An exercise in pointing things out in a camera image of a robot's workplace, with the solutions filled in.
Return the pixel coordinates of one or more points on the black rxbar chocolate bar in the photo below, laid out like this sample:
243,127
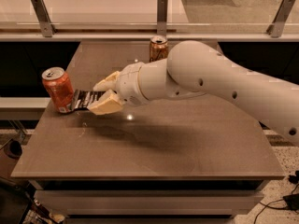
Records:
81,99

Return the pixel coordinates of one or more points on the dark round stool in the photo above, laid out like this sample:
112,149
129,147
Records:
13,149

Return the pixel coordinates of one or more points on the black power adapter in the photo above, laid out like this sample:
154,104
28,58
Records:
292,201

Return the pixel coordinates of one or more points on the middle metal railing bracket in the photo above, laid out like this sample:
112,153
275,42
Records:
162,7

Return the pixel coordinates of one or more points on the right metal railing bracket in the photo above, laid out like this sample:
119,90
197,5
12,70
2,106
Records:
275,29

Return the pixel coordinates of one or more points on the red coke can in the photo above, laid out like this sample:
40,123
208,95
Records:
58,85

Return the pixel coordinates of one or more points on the gold patterned soda can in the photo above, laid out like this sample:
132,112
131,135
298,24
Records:
158,48

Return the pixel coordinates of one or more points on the left metal railing bracket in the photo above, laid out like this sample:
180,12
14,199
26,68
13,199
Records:
46,27

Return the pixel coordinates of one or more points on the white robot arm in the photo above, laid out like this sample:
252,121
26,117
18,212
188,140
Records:
193,68

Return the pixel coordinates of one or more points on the metal railing bracket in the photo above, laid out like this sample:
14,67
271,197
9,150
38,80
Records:
275,29
46,27
162,7

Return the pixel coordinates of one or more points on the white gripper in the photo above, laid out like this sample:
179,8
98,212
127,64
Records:
129,83

